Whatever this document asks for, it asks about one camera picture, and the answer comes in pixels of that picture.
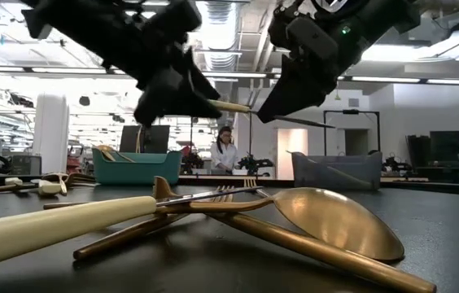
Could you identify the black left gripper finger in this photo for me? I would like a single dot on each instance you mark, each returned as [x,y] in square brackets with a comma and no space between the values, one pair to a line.
[160,101]
[197,89]

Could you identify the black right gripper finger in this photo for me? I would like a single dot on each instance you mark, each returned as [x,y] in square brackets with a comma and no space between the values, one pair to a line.
[294,89]

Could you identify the small black robot arm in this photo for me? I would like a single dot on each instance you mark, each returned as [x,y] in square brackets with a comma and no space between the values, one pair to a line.
[254,164]
[394,164]

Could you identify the black monitor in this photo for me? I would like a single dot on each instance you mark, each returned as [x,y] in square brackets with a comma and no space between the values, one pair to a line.
[154,140]

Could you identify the ceiling light strip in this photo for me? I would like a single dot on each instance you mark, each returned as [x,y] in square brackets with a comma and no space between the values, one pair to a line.
[384,79]

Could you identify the red and black machine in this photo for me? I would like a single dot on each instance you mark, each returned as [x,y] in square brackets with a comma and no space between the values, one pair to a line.
[191,160]

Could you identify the teal plastic bin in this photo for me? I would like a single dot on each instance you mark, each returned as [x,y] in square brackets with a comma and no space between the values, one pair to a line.
[140,171]

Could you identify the person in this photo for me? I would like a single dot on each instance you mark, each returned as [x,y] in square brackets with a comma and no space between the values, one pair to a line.
[224,156]

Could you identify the round black ceiling speaker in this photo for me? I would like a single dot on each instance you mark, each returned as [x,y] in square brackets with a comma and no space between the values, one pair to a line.
[84,101]

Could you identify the dark grey plastic bin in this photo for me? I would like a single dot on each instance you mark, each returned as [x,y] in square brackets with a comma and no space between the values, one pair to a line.
[315,179]

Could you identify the red cart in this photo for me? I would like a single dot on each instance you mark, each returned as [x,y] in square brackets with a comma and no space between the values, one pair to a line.
[75,158]

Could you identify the white round pillar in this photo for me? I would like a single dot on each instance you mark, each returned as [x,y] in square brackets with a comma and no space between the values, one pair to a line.
[50,134]

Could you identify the black desk with equipment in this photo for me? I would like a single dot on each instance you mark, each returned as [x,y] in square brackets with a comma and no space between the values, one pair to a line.
[449,146]

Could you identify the large gold spoon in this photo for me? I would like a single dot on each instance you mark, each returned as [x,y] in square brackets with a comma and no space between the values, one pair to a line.
[254,231]

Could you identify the dark cabinet box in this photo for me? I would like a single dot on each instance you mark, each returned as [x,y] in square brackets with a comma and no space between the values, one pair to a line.
[26,164]

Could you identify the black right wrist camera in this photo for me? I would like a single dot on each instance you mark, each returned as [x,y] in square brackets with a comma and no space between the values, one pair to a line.
[311,38]

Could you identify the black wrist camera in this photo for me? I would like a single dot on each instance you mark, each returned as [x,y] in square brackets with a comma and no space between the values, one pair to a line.
[172,18]
[311,38]

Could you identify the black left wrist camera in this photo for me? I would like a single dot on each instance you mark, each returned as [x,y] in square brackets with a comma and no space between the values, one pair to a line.
[172,18]

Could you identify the silver ribbed ceiling duct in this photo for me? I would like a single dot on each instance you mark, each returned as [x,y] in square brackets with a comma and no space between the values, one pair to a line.
[219,40]

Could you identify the grey wall vent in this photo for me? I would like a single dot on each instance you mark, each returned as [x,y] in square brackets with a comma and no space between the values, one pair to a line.
[353,102]

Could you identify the black metal frame stand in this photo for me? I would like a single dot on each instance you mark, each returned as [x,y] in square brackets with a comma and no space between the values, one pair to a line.
[351,111]
[250,142]

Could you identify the black table border frame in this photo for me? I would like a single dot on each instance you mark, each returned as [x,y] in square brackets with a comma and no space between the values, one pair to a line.
[282,182]

